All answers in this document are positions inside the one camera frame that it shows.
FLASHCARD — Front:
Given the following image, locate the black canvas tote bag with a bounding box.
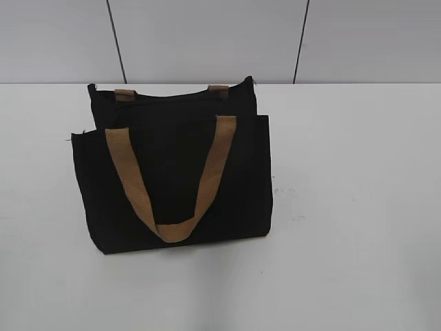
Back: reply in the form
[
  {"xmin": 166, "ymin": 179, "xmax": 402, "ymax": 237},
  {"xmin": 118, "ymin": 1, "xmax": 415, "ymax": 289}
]
[{"xmin": 71, "ymin": 77, "xmax": 273, "ymax": 254}]

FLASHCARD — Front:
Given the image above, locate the tan rear bag handle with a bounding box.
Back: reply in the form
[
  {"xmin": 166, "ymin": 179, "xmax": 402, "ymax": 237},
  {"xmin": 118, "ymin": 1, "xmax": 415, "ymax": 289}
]
[{"xmin": 114, "ymin": 85, "xmax": 229, "ymax": 101}]

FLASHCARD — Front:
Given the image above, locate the tan bag handle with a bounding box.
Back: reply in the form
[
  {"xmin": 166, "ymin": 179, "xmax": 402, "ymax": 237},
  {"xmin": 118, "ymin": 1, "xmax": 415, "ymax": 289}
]
[
  {"xmin": 114, "ymin": 85, "xmax": 229, "ymax": 101},
  {"xmin": 105, "ymin": 116, "xmax": 237, "ymax": 243}
]

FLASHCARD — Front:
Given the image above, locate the tan front bag handle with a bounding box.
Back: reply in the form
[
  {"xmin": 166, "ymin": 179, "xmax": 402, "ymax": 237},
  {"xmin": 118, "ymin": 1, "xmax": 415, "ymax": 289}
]
[{"xmin": 105, "ymin": 116, "xmax": 237, "ymax": 243}]

